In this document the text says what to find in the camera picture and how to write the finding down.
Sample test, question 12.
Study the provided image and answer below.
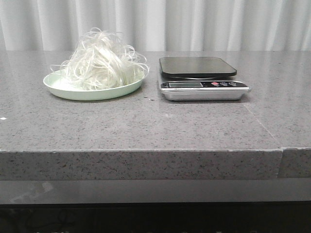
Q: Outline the white vermicelli noodle bundle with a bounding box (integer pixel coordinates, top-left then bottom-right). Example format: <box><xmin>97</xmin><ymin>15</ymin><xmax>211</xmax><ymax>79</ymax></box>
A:
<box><xmin>50</xmin><ymin>27</ymin><xmax>150</xmax><ymax>91</ymax></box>

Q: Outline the silver digital kitchen scale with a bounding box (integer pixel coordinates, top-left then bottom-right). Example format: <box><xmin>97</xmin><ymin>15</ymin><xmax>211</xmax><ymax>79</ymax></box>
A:
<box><xmin>158</xmin><ymin>57</ymin><xmax>251</xmax><ymax>101</ymax></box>

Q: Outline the pale green round plate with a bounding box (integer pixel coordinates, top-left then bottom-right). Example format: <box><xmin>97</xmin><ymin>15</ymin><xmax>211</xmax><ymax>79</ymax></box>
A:
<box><xmin>43</xmin><ymin>71</ymin><xmax>144</xmax><ymax>101</ymax></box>

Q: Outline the white pleated curtain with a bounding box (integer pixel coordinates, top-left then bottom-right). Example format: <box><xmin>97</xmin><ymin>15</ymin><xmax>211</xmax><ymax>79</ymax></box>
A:
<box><xmin>0</xmin><ymin>0</ymin><xmax>311</xmax><ymax>51</ymax></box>

